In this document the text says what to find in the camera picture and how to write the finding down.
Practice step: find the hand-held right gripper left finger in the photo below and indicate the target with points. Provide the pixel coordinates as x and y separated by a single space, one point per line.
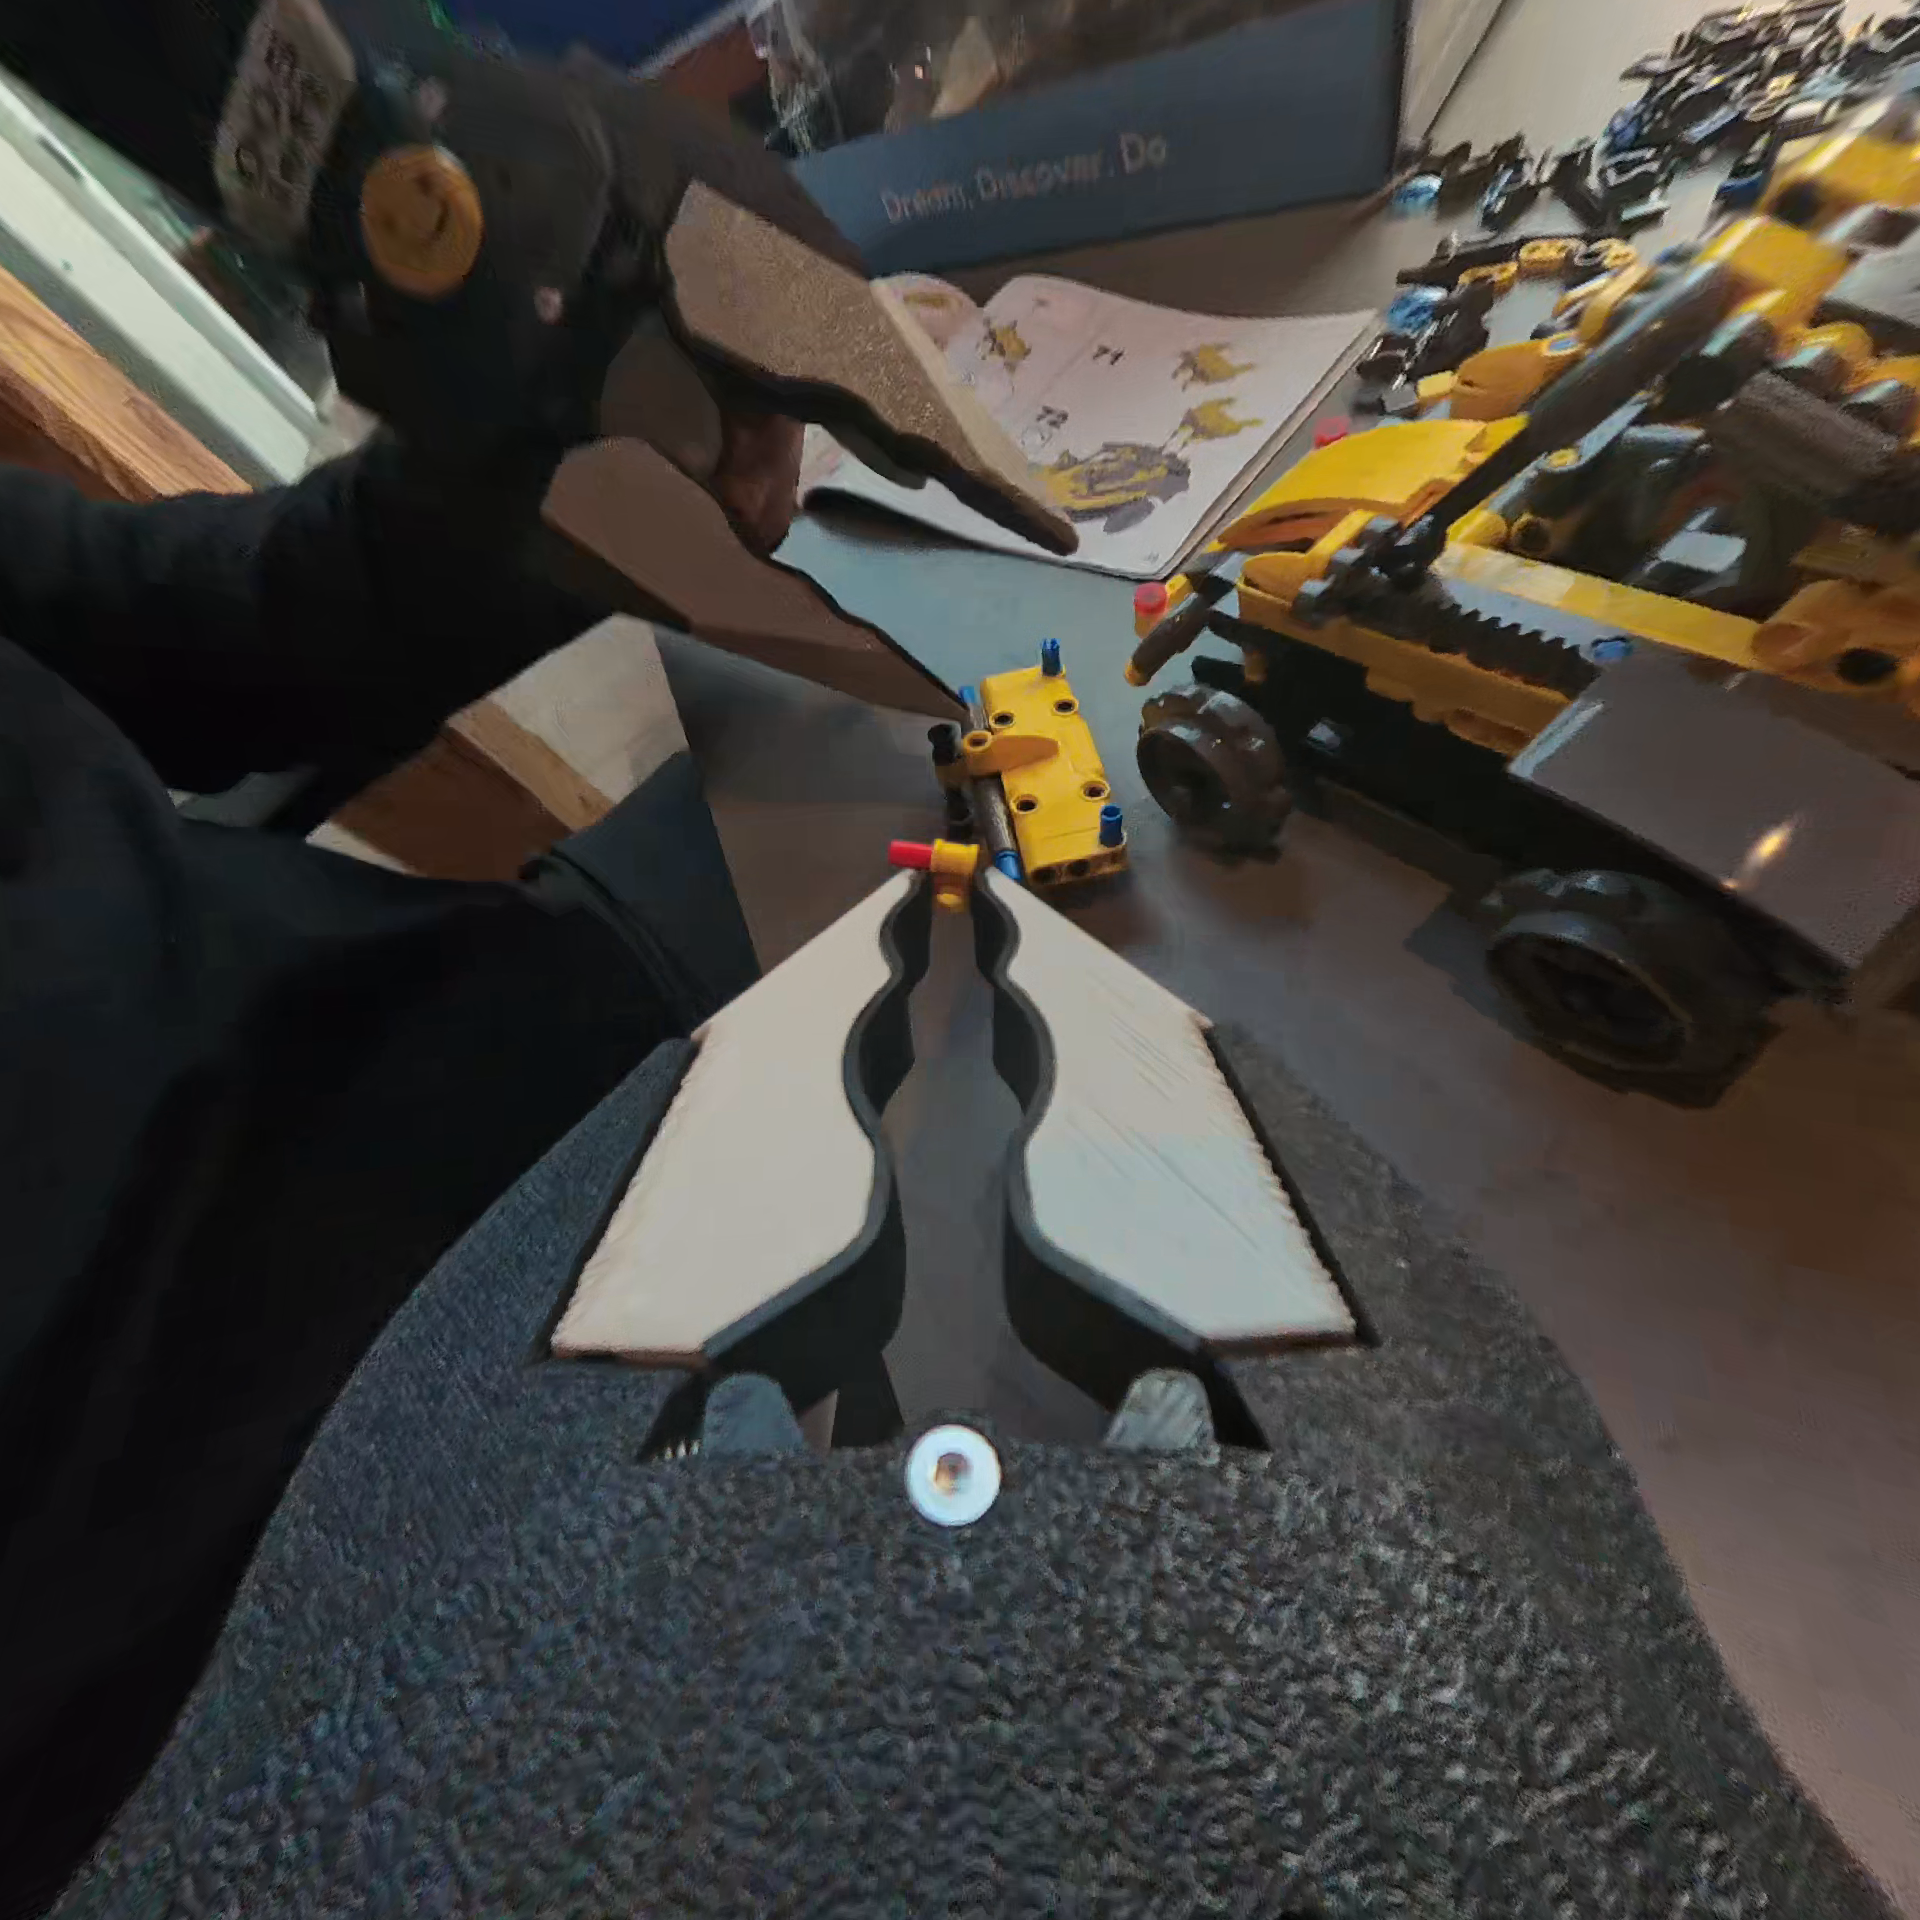
734 1184

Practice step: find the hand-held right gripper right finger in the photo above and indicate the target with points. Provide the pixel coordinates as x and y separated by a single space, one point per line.
1168 1184

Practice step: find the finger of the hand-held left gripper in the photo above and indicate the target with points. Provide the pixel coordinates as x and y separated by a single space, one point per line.
704 586
811 314

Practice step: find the yellow connector brick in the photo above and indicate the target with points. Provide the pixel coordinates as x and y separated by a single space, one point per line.
949 878

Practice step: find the yellow brick subassembly blue pins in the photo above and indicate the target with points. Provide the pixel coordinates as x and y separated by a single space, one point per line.
1051 765

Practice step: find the person's left forearm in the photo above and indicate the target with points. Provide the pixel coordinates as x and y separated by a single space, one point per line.
224 599

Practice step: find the grey desk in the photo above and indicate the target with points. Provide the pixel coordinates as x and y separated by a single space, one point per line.
1502 1201

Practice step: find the person's left hand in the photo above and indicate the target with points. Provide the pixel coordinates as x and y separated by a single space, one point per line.
734 448

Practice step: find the brick instruction booklet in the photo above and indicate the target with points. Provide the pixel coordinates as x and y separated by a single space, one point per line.
1139 392

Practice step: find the clear plastic bag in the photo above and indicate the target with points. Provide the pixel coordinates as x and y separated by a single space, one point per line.
1051 45

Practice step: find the dark blue cardboard box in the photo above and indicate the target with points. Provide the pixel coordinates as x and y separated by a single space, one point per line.
1139 165

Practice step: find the person's dark clothed body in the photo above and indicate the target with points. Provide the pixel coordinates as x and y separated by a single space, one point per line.
224 1125

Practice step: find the yellow toy brick car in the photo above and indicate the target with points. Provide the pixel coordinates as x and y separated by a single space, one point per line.
1350 480

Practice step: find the pile of dark small bricks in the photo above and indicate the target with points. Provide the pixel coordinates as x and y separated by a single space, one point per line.
1515 179

